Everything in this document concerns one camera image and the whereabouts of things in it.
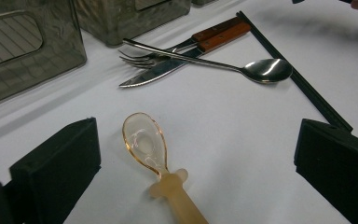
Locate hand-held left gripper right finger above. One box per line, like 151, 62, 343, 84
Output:
293, 119, 358, 224

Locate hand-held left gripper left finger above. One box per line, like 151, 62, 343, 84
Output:
8, 117, 103, 224

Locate black chopstick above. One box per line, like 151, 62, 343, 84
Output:
235, 10, 352, 133
236, 10, 354, 133

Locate clear spoon with beige handle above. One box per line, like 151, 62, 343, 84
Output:
121, 112, 210, 224

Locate clear grey plastic bin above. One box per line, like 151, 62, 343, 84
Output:
74, 0, 193, 48
0, 0, 88, 110

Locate metal spoon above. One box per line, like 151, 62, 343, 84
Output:
122, 37, 294, 85

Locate knife with wooden handle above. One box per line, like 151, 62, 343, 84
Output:
118, 21, 252, 89

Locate fork with wooden handle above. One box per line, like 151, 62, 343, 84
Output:
118, 17, 245, 69

